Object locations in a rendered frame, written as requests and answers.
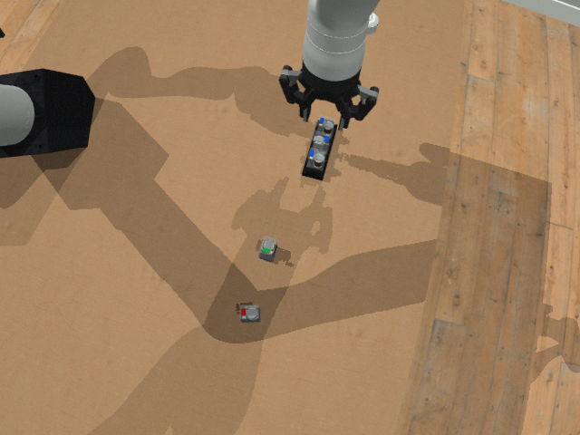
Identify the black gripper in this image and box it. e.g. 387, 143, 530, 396
279, 60, 379, 131

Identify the black rack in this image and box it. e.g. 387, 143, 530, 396
302, 124, 337, 180

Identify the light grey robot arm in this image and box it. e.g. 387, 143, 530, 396
0, 0, 380, 146

